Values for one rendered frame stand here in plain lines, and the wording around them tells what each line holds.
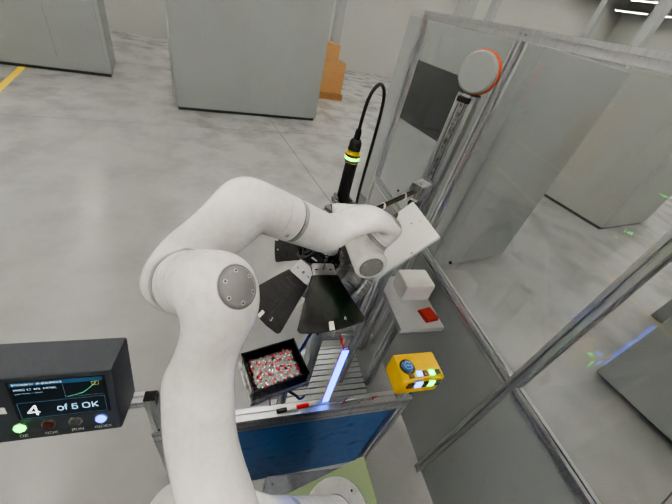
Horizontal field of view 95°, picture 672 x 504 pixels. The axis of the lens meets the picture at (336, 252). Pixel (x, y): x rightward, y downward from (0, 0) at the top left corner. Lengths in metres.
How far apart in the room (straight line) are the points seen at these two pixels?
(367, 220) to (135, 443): 1.80
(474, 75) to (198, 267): 1.31
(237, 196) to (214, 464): 0.38
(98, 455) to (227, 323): 1.82
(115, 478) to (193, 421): 1.64
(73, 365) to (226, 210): 0.55
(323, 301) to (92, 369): 0.63
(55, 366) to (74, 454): 1.34
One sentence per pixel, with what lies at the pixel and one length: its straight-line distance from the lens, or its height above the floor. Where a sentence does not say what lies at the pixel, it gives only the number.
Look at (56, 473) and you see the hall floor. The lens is 2.23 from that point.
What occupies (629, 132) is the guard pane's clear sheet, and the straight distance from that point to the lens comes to 1.23.
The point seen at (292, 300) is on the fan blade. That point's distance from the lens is 1.27.
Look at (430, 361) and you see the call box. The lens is 1.21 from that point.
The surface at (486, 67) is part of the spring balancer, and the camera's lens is 1.49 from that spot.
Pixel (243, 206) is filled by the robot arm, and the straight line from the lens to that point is 0.51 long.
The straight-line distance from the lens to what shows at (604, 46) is 1.34.
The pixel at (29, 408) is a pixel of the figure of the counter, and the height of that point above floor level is 1.17.
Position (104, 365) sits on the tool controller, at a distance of 0.89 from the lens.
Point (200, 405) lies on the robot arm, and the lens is 0.49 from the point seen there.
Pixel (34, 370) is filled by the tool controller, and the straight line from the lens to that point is 0.93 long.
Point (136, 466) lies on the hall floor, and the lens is 2.12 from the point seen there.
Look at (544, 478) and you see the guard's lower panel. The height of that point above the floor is 0.88.
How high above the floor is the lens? 1.97
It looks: 38 degrees down
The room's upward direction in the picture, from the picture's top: 15 degrees clockwise
